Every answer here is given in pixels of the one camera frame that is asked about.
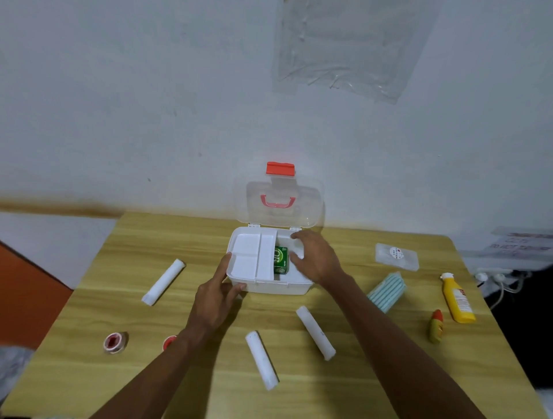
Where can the white plastic first aid box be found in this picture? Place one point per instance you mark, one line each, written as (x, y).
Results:
(276, 287)

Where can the white gauze roll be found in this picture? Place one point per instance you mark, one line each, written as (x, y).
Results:
(316, 333)
(262, 360)
(164, 281)

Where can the blue striped face mask pack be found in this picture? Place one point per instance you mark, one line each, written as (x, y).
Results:
(386, 292)

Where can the clear pouch with round label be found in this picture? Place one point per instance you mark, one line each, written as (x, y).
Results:
(396, 257)

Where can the white power strip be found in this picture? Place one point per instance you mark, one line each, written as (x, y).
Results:
(497, 275)

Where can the small yellow bottle red cap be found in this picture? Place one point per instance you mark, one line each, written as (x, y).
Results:
(436, 326)

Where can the white paper sign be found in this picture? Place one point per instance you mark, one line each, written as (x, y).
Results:
(520, 244)

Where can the person's left hand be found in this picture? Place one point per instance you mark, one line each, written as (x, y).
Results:
(209, 302)

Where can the person's right hand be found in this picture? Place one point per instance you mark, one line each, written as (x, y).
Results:
(319, 261)

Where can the grey cloth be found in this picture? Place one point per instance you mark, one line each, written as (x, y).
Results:
(13, 369)

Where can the clear plastic sheet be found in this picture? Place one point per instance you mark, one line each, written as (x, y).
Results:
(350, 47)

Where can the person's right forearm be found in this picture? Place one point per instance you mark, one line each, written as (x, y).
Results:
(401, 358)

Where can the clear tape roll red core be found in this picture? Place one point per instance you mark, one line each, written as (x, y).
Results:
(115, 342)

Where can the person's right thumb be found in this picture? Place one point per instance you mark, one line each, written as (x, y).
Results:
(297, 261)

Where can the person's left thumb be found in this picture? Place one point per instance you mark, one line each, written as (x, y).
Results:
(222, 268)

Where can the small green carton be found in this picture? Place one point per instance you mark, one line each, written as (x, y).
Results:
(281, 260)

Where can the person's left forearm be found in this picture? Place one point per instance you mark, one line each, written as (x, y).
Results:
(151, 380)

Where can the yellow bottle white cap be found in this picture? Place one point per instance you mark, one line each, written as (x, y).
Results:
(458, 298)

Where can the white divider tray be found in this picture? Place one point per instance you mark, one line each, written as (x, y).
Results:
(246, 257)

